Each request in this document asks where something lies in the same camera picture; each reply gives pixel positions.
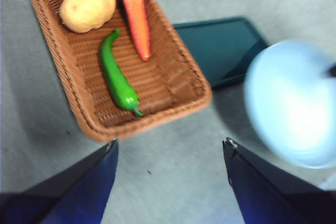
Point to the blue round plate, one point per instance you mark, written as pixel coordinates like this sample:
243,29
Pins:
291,103

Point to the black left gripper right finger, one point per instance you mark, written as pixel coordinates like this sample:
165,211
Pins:
267,195

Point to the yellow-brown potato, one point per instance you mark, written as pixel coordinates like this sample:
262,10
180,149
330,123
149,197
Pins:
86,9

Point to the orange carrot with green leaves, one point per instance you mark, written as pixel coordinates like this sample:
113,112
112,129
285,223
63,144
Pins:
136,19

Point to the black rectangular tray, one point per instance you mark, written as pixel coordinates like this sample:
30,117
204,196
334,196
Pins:
218,48

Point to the green pepper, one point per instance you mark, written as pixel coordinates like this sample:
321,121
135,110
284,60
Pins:
115,77

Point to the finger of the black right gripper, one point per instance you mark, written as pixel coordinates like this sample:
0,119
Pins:
331,69

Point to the brown wicker basket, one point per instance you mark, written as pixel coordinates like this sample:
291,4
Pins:
162,82

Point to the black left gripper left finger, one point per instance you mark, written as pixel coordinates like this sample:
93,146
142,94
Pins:
73,195

